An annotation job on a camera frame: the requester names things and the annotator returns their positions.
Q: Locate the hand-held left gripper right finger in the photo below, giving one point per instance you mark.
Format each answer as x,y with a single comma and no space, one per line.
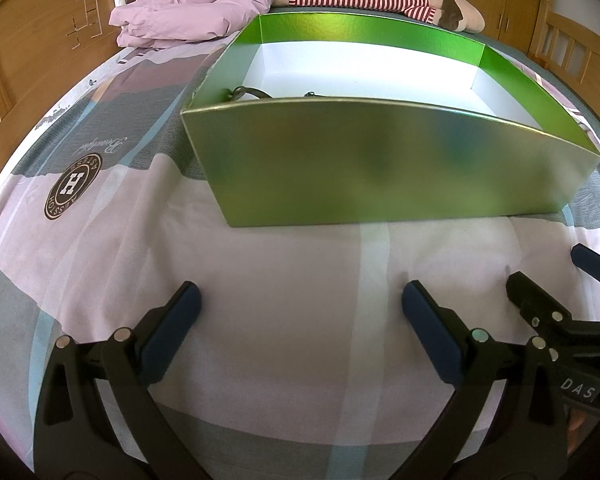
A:
430,330

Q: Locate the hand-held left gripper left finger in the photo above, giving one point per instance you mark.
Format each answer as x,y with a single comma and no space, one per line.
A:
175,325

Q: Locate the pink jacket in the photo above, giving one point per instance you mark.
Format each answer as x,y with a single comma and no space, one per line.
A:
195,5

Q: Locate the wooden headboard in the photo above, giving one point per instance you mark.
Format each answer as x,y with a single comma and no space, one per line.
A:
40,35

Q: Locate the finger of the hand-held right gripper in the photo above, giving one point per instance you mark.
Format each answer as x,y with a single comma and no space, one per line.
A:
594,262
525,292

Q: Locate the printed pink grey bedsheet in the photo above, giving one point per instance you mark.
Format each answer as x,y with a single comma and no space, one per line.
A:
280,285

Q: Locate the green cardboard box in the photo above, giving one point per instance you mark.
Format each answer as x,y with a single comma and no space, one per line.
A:
380,160

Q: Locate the person's right hand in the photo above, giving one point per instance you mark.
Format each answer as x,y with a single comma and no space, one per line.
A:
576,427

